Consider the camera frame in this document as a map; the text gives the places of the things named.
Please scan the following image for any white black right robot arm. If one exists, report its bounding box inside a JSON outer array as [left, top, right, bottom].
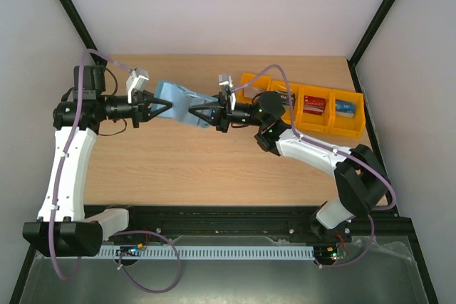
[[188, 91, 390, 241]]

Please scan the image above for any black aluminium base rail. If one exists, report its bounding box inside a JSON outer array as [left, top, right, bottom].
[[81, 204, 416, 248]]

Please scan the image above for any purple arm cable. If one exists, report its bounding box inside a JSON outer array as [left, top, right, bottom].
[[229, 64, 398, 269], [48, 48, 182, 294]]

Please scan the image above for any black card stack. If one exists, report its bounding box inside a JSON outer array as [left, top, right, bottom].
[[279, 92, 296, 106]]

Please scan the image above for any light blue slotted cable duct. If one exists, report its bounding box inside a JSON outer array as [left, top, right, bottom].
[[96, 246, 314, 261]]

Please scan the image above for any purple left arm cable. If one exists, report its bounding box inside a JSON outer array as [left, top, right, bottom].
[[48, 48, 182, 294]]

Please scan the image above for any blue card stack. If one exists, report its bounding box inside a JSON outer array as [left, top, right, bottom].
[[335, 99, 356, 118]]

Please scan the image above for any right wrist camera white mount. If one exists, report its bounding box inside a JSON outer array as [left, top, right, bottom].
[[218, 74, 236, 112]]

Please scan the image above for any teal card holder wallet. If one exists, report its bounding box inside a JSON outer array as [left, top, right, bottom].
[[155, 80, 217, 128]]

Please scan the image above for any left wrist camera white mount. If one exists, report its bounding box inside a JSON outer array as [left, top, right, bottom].
[[125, 68, 150, 104]]

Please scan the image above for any red card stack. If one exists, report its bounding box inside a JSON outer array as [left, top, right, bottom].
[[303, 95, 326, 115]]

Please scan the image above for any grey metal front plate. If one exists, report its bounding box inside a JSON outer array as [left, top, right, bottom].
[[19, 237, 428, 303]]

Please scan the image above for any white patterned card stack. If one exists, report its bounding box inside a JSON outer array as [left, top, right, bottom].
[[244, 86, 263, 99]]

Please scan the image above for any black corner frame post right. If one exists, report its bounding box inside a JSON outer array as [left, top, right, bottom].
[[348, 0, 420, 66]]

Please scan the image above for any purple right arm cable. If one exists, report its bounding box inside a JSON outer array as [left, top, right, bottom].
[[229, 64, 398, 269]]

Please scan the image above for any black corner frame post left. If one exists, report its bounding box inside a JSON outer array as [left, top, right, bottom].
[[58, 0, 97, 50]]

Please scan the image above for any yellow plastic bin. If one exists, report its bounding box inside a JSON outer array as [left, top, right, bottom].
[[296, 85, 335, 133], [270, 80, 302, 124], [236, 75, 272, 103], [329, 89, 366, 139]]

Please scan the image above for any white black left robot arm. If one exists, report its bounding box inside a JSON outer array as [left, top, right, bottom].
[[22, 66, 172, 257]]

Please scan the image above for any black corner frame post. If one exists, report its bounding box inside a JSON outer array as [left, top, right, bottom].
[[58, 0, 97, 50], [348, 0, 420, 66]]

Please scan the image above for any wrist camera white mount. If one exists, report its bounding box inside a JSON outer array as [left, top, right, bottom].
[[125, 68, 150, 104], [218, 74, 236, 112]]

